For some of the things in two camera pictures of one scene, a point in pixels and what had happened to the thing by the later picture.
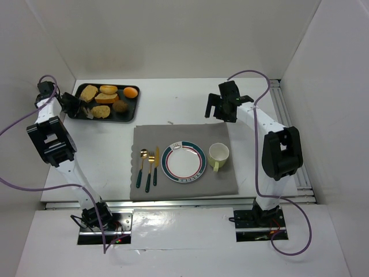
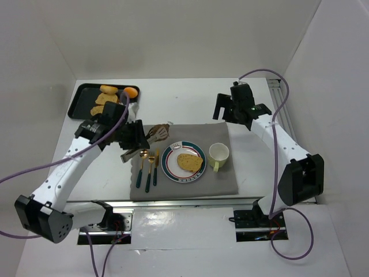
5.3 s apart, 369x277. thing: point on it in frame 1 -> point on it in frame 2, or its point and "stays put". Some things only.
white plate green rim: x=183 y=161 stays put
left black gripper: x=76 y=105 -> x=138 y=134
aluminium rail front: x=180 y=203 stays put
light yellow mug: x=218 y=154 stays put
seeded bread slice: x=88 y=93 -> x=189 y=162
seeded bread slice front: x=100 y=111 stays put
